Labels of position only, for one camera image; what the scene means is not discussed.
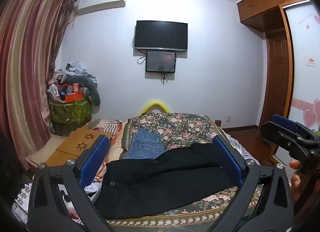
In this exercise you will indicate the person's right hand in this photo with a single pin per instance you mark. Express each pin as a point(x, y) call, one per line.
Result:
point(296, 182)

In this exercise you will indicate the flat cardboard sheet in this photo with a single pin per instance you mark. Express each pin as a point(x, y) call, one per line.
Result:
point(42, 149)

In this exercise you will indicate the small black wall monitor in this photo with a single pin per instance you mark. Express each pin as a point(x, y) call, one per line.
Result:
point(161, 61)

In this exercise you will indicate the striped bed sheet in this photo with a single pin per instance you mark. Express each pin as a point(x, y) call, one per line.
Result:
point(110, 124)

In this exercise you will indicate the wardrobe door with hearts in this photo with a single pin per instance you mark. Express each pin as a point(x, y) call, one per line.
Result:
point(305, 84)

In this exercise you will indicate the paper clutter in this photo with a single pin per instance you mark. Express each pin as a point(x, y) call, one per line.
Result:
point(25, 197)

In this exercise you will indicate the striped pink curtain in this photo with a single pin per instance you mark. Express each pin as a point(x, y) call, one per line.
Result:
point(27, 72)

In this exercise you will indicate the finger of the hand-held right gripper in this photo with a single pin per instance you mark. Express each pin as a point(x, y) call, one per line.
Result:
point(282, 120)
point(272, 133)

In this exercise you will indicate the grey plush pillow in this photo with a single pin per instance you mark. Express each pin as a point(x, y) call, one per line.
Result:
point(90, 84)

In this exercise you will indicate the blue jeans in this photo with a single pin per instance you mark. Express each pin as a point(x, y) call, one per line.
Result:
point(145, 144)

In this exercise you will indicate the wooden bed post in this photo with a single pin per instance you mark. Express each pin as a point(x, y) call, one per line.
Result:
point(218, 122)

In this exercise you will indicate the orange box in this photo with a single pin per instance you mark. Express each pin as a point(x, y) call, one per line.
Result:
point(73, 97)

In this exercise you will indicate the floral blanket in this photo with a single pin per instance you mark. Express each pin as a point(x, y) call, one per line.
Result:
point(180, 127)

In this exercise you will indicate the black wall television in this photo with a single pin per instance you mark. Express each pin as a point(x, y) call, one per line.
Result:
point(161, 34)

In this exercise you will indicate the green patterned storage box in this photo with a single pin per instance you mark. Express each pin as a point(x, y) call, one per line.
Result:
point(70, 112)

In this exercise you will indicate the white printed bed sheet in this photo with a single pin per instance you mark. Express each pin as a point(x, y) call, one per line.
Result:
point(237, 147)

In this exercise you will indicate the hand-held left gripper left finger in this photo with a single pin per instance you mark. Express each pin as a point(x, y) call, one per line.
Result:
point(100, 152)

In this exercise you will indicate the pile of clothes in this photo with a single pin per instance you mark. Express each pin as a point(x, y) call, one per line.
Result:
point(75, 68)

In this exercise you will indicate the wooden lap desk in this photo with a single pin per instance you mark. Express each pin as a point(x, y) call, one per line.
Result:
point(75, 144)

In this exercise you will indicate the red wall sticker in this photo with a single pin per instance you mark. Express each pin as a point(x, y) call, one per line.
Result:
point(311, 61)

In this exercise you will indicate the brown wooden door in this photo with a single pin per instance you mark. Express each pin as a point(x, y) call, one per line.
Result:
point(277, 79)

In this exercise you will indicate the yellow curved cushion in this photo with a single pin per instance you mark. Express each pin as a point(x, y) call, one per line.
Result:
point(155, 102)

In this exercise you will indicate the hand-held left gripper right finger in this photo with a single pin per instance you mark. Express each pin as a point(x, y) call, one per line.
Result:
point(228, 158)

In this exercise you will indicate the black pants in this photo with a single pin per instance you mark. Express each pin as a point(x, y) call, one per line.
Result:
point(162, 182)

